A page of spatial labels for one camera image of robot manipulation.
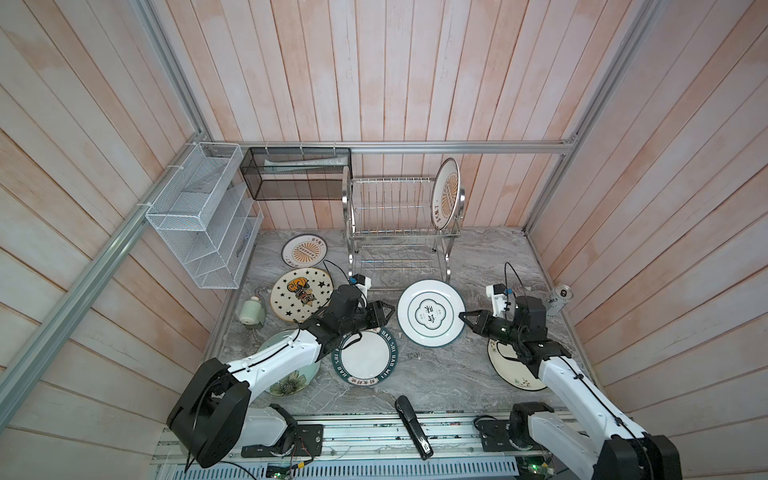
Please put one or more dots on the white wire mesh shelf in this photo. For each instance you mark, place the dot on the white wire mesh shelf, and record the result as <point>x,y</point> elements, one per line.
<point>205,218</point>

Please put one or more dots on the small orange sunburst plate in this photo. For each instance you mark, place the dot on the small orange sunburst plate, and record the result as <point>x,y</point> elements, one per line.
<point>304,250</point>

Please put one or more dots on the cream plate stars cartoon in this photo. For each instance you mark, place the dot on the cream plate stars cartoon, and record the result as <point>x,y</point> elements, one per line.
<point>299,293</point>

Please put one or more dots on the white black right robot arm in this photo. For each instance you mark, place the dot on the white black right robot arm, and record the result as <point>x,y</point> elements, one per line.
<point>613,445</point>

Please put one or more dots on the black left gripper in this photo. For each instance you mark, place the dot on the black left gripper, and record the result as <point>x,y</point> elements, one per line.
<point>377,317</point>

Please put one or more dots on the white plate green lettered rim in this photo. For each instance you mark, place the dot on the white plate green lettered rim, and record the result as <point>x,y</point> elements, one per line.
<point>366,359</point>

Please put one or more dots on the white plate green clover design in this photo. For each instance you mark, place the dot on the white plate green clover design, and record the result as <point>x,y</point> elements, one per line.
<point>428,313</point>

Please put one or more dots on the white plate orange sunburst design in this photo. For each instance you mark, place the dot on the white plate orange sunburst design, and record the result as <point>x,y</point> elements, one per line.
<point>445,194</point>

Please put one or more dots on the pale green ceramic bottle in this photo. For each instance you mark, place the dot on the pale green ceramic bottle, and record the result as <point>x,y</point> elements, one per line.
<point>252,313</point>

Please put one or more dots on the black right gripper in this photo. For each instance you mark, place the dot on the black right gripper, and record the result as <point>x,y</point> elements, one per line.
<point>482,321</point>

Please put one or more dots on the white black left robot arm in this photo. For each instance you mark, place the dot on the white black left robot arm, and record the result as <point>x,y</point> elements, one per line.
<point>211,416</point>

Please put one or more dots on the light green flower plate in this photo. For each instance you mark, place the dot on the light green flower plate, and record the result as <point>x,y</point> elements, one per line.
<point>297,380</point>

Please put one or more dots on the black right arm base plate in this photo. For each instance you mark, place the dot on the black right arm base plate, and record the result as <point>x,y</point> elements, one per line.
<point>506,436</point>

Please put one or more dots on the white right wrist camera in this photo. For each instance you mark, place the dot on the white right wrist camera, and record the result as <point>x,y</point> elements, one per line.
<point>503,299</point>

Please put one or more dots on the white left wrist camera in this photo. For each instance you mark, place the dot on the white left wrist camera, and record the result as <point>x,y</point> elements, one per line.
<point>362,282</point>

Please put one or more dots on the silver drink can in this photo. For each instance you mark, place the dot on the silver drink can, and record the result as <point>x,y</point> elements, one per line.
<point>557,299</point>

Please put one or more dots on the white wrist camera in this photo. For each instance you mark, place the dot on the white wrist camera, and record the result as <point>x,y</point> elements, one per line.
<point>362,282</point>
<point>503,299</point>

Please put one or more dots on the black mesh basket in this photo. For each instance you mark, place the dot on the black mesh basket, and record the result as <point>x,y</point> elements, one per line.
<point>296,173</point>

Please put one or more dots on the cream plate floral rim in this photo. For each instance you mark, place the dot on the cream plate floral rim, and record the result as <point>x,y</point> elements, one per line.
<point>505,362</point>

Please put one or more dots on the black stapler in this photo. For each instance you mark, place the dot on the black stapler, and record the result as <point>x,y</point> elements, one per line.
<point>410,420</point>

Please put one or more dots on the stainless steel dish rack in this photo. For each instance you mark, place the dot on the stainless steel dish rack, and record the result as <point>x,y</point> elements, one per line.
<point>389,233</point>

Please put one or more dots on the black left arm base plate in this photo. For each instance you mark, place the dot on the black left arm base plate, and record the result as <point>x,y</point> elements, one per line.
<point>294,441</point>

